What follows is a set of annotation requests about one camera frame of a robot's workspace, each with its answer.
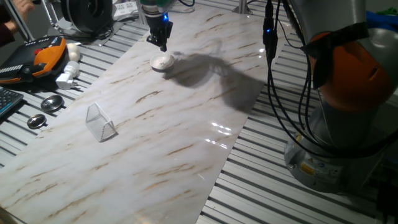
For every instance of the white power strip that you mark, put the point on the white power strip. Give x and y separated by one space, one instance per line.
124 9

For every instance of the orange black teach pendant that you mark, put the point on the orange black teach pendant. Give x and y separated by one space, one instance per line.
31 59

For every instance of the black computer keyboard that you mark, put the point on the black computer keyboard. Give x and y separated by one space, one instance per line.
7 101

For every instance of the person's forearm dark sleeve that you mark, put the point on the person's forearm dark sleeve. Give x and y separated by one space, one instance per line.
6 34

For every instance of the aluminium frame post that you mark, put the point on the aluminium frame post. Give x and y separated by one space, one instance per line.
242 6

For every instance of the marble pattern mat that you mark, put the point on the marble pattern mat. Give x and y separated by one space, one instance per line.
140 155

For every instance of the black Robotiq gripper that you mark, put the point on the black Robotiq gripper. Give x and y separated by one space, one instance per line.
158 26

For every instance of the white egg-shaped object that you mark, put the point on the white egg-shaped object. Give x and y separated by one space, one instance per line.
73 51

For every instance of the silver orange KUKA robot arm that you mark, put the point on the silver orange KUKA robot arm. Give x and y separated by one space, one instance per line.
335 130

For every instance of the black round spool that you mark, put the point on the black round spool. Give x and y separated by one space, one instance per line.
87 14

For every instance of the blue bag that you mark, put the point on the blue bag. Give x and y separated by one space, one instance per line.
382 21

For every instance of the person's bare hand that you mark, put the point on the person's bare hand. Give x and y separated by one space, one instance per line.
25 4

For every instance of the white plate with berry print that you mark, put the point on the white plate with berry print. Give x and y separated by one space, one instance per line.
161 62

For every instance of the white power adapter plug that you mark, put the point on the white power adapter plug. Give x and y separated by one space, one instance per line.
66 76

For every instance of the small round steel dish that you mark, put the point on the small round steel dish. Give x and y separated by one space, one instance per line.
36 121

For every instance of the thin aluminium bar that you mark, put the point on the thin aluminium bar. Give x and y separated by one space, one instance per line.
18 20

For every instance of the large round steel dish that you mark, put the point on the large round steel dish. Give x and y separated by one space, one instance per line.
52 103

